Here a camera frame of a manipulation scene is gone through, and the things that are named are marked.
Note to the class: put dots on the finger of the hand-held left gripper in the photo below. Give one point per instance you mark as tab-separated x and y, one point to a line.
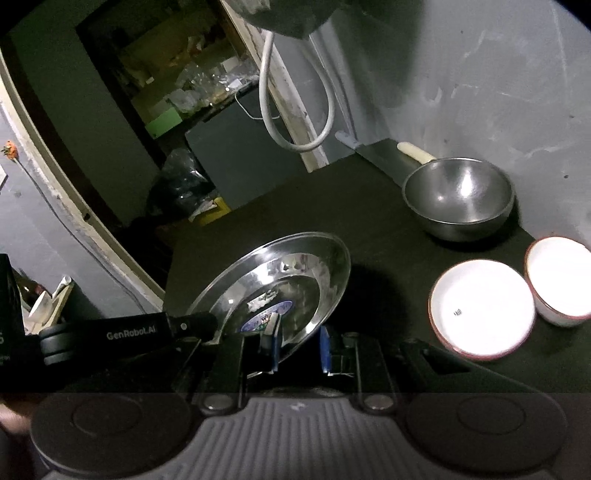
191	326

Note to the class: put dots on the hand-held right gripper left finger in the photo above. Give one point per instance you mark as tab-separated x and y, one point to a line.
275	344

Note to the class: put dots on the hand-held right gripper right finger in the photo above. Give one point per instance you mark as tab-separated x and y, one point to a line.
324	350

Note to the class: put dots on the stainless steel plate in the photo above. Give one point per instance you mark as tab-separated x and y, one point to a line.
300	277

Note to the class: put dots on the white red-rimmed bowl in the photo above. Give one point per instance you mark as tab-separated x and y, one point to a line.
561	277
482	309

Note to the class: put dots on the pale clutter pile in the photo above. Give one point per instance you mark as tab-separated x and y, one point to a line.
46	304

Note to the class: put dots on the yellow box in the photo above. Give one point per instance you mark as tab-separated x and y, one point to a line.
213	211

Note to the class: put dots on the black plastic bag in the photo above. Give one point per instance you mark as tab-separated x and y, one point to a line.
180	180

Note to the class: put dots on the black cabinet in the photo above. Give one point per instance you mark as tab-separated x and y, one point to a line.
244	157

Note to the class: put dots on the small white cylinder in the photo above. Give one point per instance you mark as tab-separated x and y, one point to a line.
392	161

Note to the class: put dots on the stainless steel bowl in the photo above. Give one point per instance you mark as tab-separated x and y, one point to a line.
459	198

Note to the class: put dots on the green box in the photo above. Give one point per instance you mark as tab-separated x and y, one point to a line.
164	123

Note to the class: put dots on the clear plastic bags pile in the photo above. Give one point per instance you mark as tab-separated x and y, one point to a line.
198	83

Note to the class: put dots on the hanging plastic bag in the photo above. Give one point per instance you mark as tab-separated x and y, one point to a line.
286	16

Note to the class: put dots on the small red wall ornament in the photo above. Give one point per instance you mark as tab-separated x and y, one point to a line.
9	150

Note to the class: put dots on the cream door frame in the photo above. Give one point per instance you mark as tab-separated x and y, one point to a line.
291	101

